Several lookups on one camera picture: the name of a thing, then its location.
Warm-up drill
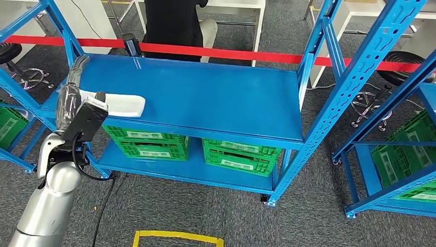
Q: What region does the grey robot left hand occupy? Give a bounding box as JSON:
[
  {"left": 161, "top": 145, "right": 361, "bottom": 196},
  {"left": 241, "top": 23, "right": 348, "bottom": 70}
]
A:
[{"left": 55, "top": 55, "right": 107, "bottom": 134}]

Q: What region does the white plastic part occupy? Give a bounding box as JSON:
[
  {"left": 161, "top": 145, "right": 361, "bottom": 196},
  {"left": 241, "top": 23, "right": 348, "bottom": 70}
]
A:
[{"left": 79, "top": 90, "right": 147, "bottom": 118}]

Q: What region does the blue metal shelf rack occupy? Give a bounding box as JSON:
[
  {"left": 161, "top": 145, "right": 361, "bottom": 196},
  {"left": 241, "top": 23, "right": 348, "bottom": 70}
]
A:
[
  {"left": 0, "top": 99, "right": 48, "bottom": 173},
  {"left": 0, "top": 0, "right": 430, "bottom": 208},
  {"left": 332, "top": 47, "right": 436, "bottom": 219}
]

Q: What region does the white desk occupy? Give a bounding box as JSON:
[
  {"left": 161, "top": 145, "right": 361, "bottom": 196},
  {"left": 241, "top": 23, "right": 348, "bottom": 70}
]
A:
[
  {"left": 0, "top": 0, "right": 117, "bottom": 64},
  {"left": 134, "top": 0, "right": 266, "bottom": 67},
  {"left": 306, "top": 0, "right": 436, "bottom": 89}
]

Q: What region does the person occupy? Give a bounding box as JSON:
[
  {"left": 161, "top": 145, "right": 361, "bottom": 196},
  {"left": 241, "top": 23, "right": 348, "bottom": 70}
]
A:
[{"left": 142, "top": 0, "right": 219, "bottom": 64}]

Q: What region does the red barrier belt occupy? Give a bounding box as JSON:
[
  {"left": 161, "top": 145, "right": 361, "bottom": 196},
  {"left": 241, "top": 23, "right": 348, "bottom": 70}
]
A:
[{"left": 3, "top": 34, "right": 423, "bottom": 74}]

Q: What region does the yellow floor tape square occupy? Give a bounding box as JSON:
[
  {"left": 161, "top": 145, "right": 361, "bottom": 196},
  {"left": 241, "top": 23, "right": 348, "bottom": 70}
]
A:
[{"left": 132, "top": 230, "right": 225, "bottom": 247}]

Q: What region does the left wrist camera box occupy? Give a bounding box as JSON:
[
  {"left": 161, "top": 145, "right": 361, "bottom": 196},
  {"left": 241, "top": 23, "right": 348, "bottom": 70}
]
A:
[{"left": 61, "top": 97, "right": 109, "bottom": 142}]

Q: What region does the thin black cable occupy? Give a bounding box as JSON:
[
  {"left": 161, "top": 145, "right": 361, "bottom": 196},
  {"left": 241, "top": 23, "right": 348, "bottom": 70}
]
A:
[{"left": 69, "top": 0, "right": 103, "bottom": 40}]

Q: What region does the black barrier post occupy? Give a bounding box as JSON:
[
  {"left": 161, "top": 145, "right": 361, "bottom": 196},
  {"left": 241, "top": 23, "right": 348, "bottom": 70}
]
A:
[{"left": 122, "top": 33, "right": 142, "bottom": 57}]

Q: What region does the black left wrist camera cable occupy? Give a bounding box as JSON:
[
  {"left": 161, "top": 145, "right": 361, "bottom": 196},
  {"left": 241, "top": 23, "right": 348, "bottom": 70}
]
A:
[{"left": 72, "top": 134, "right": 117, "bottom": 247}]

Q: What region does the white floor cable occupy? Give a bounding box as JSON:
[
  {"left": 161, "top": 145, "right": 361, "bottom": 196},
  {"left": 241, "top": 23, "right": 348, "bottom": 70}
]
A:
[{"left": 306, "top": 81, "right": 336, "bottom": 91}]

